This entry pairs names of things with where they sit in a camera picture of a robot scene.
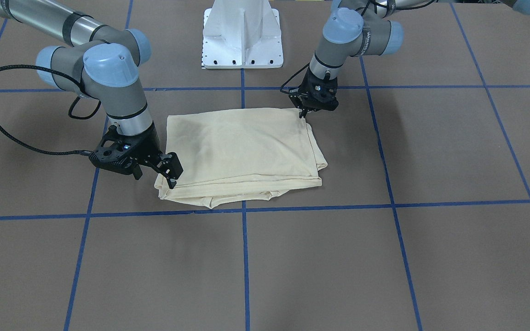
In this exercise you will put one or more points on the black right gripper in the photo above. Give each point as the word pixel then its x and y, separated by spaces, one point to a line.
pixel 147 146

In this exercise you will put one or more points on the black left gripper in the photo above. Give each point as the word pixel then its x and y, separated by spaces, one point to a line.
pixel 305 90

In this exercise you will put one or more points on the cream long-sleeve graphic shirt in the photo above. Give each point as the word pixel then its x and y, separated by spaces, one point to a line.
pixel 241 154

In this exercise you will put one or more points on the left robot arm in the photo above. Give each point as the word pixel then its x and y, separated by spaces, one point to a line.
pixel 356 28

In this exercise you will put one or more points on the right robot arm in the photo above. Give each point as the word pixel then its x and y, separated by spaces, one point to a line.
pixel 101 63

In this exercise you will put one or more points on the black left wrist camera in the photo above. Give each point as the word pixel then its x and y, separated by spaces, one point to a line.
pixel 324 96

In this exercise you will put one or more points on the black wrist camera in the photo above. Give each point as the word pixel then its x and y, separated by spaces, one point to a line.
pixel 324 96
pixel 111 155

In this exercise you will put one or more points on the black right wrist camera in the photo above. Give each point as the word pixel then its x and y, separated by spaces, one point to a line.
pixel 111 155

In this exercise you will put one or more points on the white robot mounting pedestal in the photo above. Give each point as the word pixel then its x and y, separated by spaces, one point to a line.
pixel 241 34

